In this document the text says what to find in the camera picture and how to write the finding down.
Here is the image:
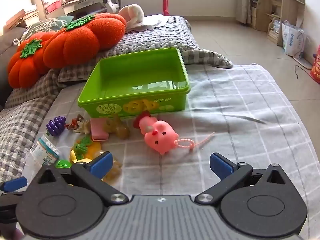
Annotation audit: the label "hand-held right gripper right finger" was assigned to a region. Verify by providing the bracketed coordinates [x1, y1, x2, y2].
[195, 152, 293, 205]

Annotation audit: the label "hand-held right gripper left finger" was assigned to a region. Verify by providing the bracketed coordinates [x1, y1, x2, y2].
[30, 151, 128, 205]

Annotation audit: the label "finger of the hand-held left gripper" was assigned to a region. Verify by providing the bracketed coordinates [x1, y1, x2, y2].
[0, 176, 28, 199]

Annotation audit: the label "tan translucent toy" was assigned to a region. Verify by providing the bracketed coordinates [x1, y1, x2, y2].
[102, 155, 123, 185]
[104, 114, 130, 139]

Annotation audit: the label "yellow toy plate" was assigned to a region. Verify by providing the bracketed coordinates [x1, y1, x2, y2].
[70, 140, 103, 165]

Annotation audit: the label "yellow plastic toy pot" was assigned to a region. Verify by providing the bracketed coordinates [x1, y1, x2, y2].
[70, 150, 93, 164]

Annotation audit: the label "pink rectangular block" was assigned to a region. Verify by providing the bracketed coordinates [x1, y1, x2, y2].
[90, 118, 109, 142]

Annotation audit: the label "beige starfish toy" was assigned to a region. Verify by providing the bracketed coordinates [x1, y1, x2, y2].
[74, 120, 91, 134]

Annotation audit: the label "clear cotton swab jar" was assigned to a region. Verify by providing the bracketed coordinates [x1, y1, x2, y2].
[24, 134, 60, 178]

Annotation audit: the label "red brown toy figure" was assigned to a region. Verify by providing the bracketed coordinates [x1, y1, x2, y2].
[65, 114, 84, 130]

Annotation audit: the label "purple grape toy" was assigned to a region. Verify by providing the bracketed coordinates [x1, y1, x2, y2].
[46, 116, 67, 137]

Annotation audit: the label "red pink small toy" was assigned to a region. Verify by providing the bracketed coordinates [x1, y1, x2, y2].
[132, 111, 153, 133]

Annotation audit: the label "pink pig toy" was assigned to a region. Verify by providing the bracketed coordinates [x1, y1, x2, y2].
[144, 120, 216, 155]

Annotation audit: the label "green plastic box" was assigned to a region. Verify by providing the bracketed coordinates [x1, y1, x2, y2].
[77, 47, 191, 118]

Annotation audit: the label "person's left hand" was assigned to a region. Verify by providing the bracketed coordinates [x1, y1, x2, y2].
[0, 230, 23, 240]

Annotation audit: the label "green leaf toy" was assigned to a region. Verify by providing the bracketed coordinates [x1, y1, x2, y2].
[72, 135, 92, 153]

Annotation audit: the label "lime green toy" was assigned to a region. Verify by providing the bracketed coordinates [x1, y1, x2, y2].
[55, 159, 72, 169]

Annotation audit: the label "grey grid sheet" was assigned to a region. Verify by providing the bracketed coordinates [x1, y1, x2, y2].
[22, 64, 313, 200]

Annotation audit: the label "grey checked blanket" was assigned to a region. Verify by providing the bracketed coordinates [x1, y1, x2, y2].
[0, 67, 100, 180]

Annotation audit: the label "grey checked pillow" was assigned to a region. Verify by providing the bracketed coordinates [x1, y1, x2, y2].
[58, 62, 101, 83]

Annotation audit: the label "small orange pumpkin cushion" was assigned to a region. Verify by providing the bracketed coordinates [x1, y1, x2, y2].
[7, 31, 58, 89]

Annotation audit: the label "large orange pumpkin cushion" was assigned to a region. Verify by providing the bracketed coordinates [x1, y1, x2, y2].
[43, 13, 127, 69]

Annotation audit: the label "red printed bag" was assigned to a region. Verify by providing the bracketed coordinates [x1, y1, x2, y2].
[310, 44, 320, 84]

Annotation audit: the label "grey wavy quilt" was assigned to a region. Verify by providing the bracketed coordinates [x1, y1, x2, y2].
[105, 16, 233, 69]

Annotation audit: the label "grey sofa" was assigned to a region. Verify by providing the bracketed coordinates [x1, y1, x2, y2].
[0, 26, 26, 110]

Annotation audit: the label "white paper bag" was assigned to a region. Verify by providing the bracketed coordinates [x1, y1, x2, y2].
[282, 20, 307, 58]

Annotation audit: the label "teal leaf-print cushion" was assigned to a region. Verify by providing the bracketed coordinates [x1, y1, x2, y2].
[20, 16, 74, 41]

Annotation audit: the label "white papers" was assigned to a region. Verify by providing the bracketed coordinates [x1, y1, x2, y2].
[127, 15, 169, 29]

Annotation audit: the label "white plush toy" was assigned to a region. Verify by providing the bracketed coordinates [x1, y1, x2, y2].
[118, 4, 145, 28]

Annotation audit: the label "stack of books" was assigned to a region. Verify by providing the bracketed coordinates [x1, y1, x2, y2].
[5, 9, 40, 29]

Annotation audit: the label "beige curtain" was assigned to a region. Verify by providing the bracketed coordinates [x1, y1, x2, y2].
[235, 0, 253, 24]

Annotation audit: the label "red basket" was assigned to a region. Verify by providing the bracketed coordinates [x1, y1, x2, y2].
[46, 0, 63, 13]

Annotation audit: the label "wooden shelf desk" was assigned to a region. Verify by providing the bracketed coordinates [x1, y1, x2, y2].
[250, 0, 307, 47]

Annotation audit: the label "black floor cable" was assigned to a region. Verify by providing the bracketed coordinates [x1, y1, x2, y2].
[294, 64, 312, 79]

